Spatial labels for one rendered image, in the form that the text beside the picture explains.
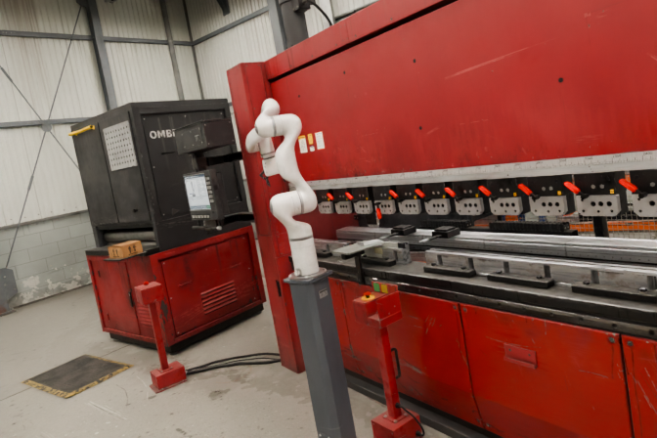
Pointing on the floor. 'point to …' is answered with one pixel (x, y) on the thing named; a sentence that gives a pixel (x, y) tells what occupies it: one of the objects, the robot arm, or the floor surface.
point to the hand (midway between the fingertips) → (277, 182)
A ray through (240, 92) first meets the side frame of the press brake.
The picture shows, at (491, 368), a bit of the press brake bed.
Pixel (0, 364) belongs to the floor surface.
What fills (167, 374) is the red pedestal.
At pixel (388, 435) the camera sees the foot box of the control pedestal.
